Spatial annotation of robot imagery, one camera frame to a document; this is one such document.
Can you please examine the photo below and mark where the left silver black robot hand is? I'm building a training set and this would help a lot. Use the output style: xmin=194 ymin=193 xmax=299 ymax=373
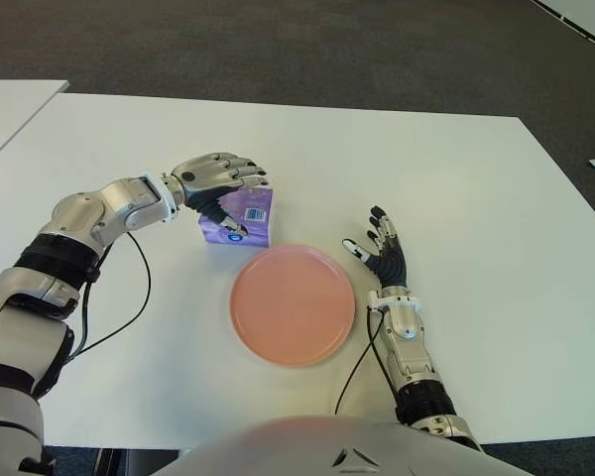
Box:
xmin=170 ymin=152 xmax=270 ymax=238

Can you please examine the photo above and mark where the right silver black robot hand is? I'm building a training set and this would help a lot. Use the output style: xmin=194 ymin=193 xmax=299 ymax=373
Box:
xmin=341 ymin=205 xmax=409 ymax=289

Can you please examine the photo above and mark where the purple tissue paper pack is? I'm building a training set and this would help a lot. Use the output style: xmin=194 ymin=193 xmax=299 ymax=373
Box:
xmin=197 ymin=185 xmax=276 ymax=248

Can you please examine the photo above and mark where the round pink plate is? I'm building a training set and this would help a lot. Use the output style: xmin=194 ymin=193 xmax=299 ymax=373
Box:
xmin=228 ymin=242 xmax=356 ymax=368

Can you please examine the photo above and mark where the white side table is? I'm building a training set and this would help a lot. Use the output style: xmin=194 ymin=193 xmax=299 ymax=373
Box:
xmin=0 ymin=79 xmax=70 ymax=173

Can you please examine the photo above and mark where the grey robot torso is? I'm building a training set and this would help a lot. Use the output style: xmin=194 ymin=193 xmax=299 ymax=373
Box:
xmin=151 ymin=415 xmax=517 ymax=476

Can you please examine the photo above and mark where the white board with black edge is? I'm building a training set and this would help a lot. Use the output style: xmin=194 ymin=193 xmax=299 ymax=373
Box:
xmin=530 ymin=0 xmax=595 ymax=54

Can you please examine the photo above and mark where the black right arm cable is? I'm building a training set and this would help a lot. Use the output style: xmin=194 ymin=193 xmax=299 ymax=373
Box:
xmin=332 ymin=309 xmax=403 ymax=422

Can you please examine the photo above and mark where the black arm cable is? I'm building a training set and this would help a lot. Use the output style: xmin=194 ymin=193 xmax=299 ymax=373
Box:
xmin=66 ymin=230 xmax=153 ymax=366
xmin=332 ymin=309 xmax=403 ymax=422

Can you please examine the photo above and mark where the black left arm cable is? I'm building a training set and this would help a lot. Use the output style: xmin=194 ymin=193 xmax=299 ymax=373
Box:
xmin=66 ymin=230 xmax=153 ymax=366

